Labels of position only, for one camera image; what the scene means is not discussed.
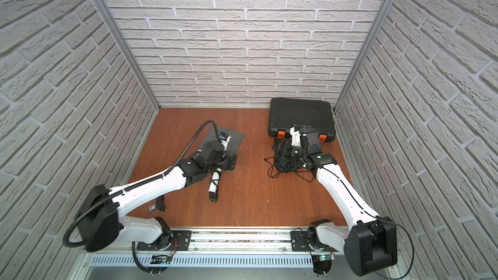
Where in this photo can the black plastic tool case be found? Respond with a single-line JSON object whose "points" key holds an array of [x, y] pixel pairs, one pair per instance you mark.
{"points": [[286, 113]]}

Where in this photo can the small black adapter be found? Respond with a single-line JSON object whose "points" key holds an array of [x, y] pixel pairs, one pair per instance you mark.
{"points": [[158, 205]]}

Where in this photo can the white hair dryer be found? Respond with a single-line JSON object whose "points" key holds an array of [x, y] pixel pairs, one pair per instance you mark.
{"points": [[214, 185]]}

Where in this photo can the black drawstring bag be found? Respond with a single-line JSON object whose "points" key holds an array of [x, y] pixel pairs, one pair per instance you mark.
{"points": [[280, 166]]}

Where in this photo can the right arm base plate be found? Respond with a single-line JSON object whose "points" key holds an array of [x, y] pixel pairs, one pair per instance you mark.
{"points": [[305, 241]]}

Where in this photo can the grey drawstring bag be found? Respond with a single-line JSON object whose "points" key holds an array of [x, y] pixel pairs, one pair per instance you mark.
{"points": [[234, 143]]}

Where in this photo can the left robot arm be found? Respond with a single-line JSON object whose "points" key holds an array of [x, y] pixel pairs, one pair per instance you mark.
{"points": [[103, 217]]}

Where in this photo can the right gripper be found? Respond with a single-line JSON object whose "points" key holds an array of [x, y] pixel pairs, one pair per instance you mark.
{"points": [[284, 149]]}

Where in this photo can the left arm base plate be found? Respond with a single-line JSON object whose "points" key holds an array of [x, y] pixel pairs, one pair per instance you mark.
{"points": [[178, 238]]}

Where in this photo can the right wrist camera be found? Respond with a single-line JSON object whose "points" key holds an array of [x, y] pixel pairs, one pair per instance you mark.
{"points": [[295, 133]]}

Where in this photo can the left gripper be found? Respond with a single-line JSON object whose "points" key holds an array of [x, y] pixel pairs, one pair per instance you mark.
{"points": [[230, 161]]}

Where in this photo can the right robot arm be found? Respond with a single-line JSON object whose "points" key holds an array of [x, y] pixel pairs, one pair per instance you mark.
{"points": [[370, 241]]}

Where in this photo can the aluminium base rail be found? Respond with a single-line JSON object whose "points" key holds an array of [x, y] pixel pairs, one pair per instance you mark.
{"points": [[214, 248]]}

